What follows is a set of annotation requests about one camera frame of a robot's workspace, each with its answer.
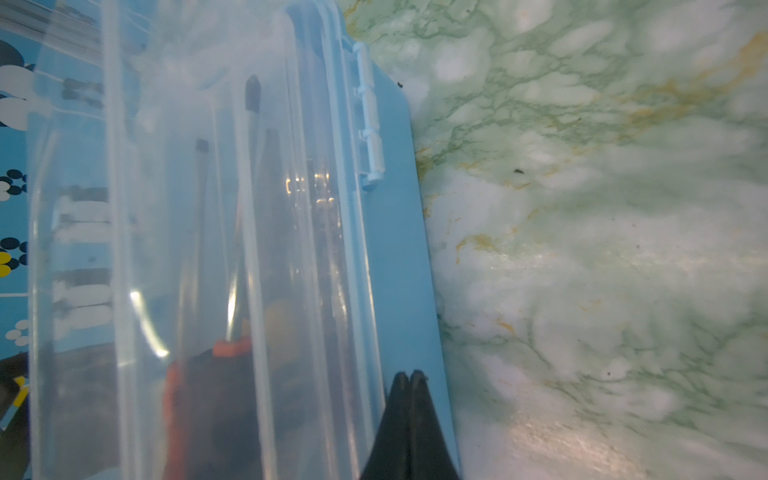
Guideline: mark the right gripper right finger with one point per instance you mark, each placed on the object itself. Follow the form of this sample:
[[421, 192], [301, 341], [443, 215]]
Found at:
[[429, 455]]

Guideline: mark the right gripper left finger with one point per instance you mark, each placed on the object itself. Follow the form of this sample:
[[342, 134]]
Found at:
[[390, 457]]

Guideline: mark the orange black screwdriver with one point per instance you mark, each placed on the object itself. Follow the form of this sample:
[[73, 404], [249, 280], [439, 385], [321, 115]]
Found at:
[[221, 424]]

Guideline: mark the small orange screwdriver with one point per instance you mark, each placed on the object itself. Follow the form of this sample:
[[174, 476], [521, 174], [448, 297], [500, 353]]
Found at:
[[187, 314]]

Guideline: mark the yellow-handled pliers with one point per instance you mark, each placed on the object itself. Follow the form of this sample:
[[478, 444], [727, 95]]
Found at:
[[282, 291]]

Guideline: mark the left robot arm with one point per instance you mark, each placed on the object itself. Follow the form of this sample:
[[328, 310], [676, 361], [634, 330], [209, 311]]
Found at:
[[15, 436]]

